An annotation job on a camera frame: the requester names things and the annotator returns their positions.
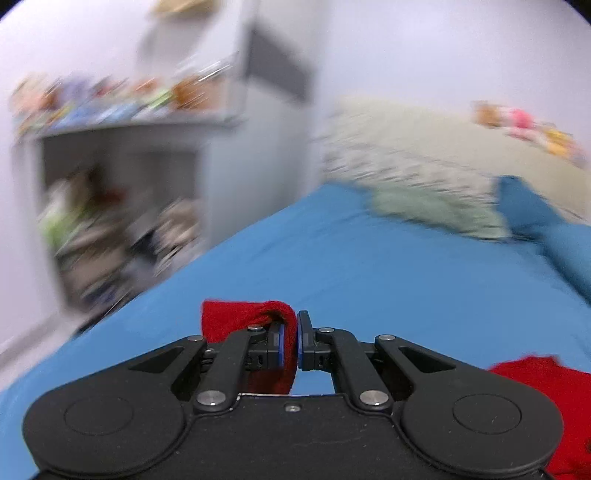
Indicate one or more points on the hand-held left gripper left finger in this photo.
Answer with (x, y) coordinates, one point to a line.
(276, 344)

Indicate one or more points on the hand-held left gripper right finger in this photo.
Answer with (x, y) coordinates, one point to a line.
(303, 341)

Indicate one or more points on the red knit garment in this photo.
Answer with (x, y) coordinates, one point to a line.
(231, 316)

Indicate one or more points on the blue bed sheet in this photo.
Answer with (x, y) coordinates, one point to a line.
(369, 277)

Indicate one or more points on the grey shelf unit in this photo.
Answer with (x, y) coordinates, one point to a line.
(221, 184)

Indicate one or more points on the pale green cloth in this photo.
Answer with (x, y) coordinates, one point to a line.
(429, 210)

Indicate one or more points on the pile of clutter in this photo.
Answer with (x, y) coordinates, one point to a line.
(115, 230)

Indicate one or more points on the tall grey cabinet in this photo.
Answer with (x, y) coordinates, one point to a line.
(277, 129)

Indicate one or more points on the cream patterned blanket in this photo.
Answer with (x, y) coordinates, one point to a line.
(415, 138)

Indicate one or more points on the blue pillow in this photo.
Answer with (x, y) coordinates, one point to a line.
(563, 249)

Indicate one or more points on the row of colourful toys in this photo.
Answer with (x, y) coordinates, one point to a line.
(115, 99)

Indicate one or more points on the row of plush toys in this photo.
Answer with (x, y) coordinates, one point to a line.
(519, 121)

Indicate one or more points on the yellowish object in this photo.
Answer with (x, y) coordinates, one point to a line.
(184, 7)

